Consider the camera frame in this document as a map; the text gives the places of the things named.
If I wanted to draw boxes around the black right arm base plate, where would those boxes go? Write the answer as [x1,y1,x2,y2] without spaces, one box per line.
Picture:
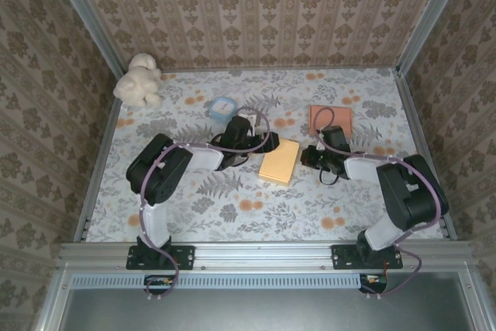
[332,244,404,271]

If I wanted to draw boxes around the white plush toy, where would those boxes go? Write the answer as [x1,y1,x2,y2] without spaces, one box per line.
[112,53,164,108]

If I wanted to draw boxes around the grey metal sheet panel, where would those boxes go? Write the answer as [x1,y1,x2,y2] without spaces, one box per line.
[57,288,477,331]

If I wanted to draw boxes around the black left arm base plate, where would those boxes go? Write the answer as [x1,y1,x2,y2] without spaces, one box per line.
[126,244,195,271]

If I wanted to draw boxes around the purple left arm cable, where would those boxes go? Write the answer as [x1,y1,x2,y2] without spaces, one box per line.
[137,105,272,302]

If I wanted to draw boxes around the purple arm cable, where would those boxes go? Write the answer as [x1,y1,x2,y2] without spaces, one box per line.
[137,105,272,302]
[312,105,443,301]

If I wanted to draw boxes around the grey slotted cable duct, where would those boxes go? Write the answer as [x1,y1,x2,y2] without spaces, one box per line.
[71,273,363,289]

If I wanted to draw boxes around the aluminium lower frame bar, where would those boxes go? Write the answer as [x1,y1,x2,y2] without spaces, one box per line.
[34,268,74,331]
[459,271,496,331]

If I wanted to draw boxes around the yellow paper box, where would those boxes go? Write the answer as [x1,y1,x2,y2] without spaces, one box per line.
[258,137,302,186]

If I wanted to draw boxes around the light blue alarm clock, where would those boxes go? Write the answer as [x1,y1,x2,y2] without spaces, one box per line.
[210,95,236,122]

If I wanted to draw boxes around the small black controller board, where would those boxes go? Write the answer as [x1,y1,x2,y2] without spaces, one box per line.
[359,273,388,294]
[143,274,175,295]

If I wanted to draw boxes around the aluminium corner post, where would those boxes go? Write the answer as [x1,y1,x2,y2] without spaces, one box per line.
[45,0,127,78]
[394,0,472,76]

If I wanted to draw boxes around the aluminium front rail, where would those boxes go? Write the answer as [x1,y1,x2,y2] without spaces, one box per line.
[57,240,476,270]

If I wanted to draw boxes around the salmon pink paper box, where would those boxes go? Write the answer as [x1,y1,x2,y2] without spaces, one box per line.
[308,105,353,138]

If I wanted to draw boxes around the aluminium table side rail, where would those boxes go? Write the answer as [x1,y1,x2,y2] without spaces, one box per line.
[73,96,125,243]
[393,69,459,241]

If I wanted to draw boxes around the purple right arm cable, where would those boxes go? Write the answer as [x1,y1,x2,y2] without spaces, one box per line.
[312,105,443,301]

